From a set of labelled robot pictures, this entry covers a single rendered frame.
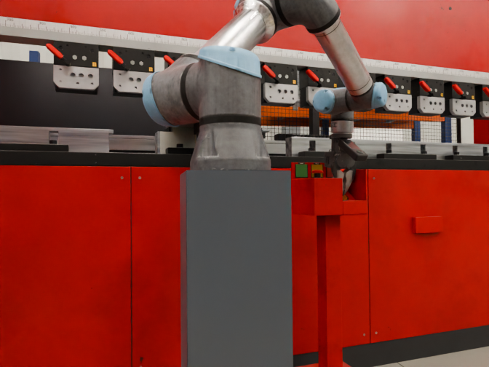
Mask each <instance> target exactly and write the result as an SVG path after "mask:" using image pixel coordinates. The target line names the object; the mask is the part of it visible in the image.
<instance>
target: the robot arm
mask: <svg viewBox="0 0 489 367"><path fill-rule="evenodd" d="M234 8H235V10H234V18H233V19H231V20H230V21H229V22H228V23H227V24H226V25H225V26H224V27H223V28H222V29H220V30H219V32H217V33H216V35H214V36H213V37H212V38H211V39H210V40H209V41H208V42H207V43H206V44H204V45H203V46H202V47H201V48H200V49H199V50H198V51H197V52H195V53H186V54H184V55H181V56H180V57H179V58H178V59H177V60H176V61H175V62H174V63H173V64H172V65H170V66H169V67H168V68H166V69H165V70H163V71H156V72H154V73H152V74H151V75H150V76H148V77H147V78H146V80H145V81H144V83H143V89H142V94H143V105H144V106H145V109H146V111H147V113H148V115H149V116H150V118H152V119H153V120H154V121H155V122H156V123H157V124H159V125H162V126H166V127H169V126H172V127H177V126H179V125H186V124H191V123H197V122H199V135H198V138H197V141H196V145H195V147H194V152H193V154H192V157H191V161H190V170H271V160H270V157H269V153H268V151H267V148H266V144H265V141H264V139H263V135H262V132H261V78H262V76H261V66H260V60H259V58H258V56H257V55H256V54H255V53H253V52H251V50H252V49H253V48H254V47H255V46H256V45H257V44H263V43H265V42H267V41H268V40H269V39H270V38H271V37H272V36H273V35H274V34H275V33H276V32H277V31H280V30H282V29H285V28H289V27H293V26H295V25H303V26H305V27H306V30H307V31H308V32H309V33H311V34H314V35H315V36H316V38H317V40H318V42H319V43H320V45H321V46H322V49H323V50H324V51H325V53H326V55H327V56H328V58H329V60H330V62H331V63H332V64H333V67H334V69H335V70H336V72H337V73H338V75H339V77H340V78H341V80H342V82H343V83H344V85H345V87H341V88H335V89H334V90H329V89H326V90H325V89H323V90H319V91H317V92H316V93H315V95H314V97H313V102H312V103H313V106H314V108H315V109H316V110H317V111H318V112H321V113H322V114H330V115H331V133H332V134H331V135H330V139H332V144H331V151H330V150H329V152H325V167H328V168H331V171H332V174H333V178H342V181H343V196H344V195H345V193H347V191H348V189H349V187H350V186H351V182H352V181H353V180H354V176H355V174H356V170H357V168H356V162H355V161H366V160H367V157H368V155H367V154H366V153H365V152H364V151H363V150H361V148H360V147H358V146H357V145H356V144H355V143H353V142H352V141H351V140H347V138H352V133H353V132H354V111H359V110H364V109H370V108H371V109H374V108H379V107H382V106H384V105H385V104H386V101H387V90H386V86H385V84H384V83H382V82H376V83H373V80H372V79H371V77H370V75H369V73H368V71H367V69H366V68H365V65H364V63H363V62H362V59H361V57H360V56H359V54H358V52H357V50H356V48H355V46H354V44H353V42H352V40H351V38H350V37H349V35H348V33H347V31H346V29H345V27H344V25H343V23H342V22H341V19H340V16H341V10H340V8H339V6H338V4H337V2H336V1H335V0H236V3H235V5H234ZM342 168H346V169H345V170H344V171H343V172H342V171H341V169H342Z"/></svg>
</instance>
